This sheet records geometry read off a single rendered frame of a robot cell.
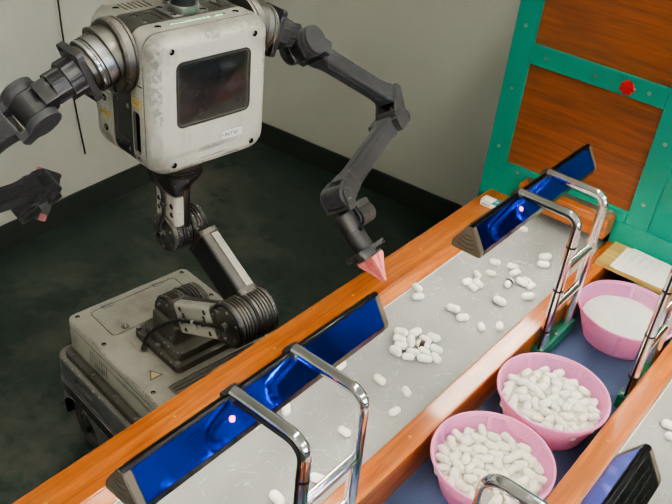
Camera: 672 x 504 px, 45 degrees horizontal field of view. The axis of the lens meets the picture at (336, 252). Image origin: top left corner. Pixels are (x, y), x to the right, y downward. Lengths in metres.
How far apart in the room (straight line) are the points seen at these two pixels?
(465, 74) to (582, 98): 1.24
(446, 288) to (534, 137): 0.62
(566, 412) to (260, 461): 0.73
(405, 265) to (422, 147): 1.69
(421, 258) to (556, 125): 0.61
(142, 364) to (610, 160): 1.48
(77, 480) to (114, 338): 0.81
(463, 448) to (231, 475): 0.50
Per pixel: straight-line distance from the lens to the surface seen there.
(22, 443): 2.87
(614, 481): 1.38
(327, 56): 2.21
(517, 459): 1.88
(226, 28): 1.87
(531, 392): 2.04
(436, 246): 2.40
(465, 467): 1.81
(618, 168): 2.56
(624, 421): 2.01
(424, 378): 1.99
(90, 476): 1.72
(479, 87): 3.69
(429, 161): 3.94
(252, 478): 1.73
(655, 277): 2.50
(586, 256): 2.19
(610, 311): 2.38
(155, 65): 1.79
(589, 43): 2.49
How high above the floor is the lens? 2.07
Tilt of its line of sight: 34 degrees down
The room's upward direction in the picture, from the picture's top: 6 degrees clockwise
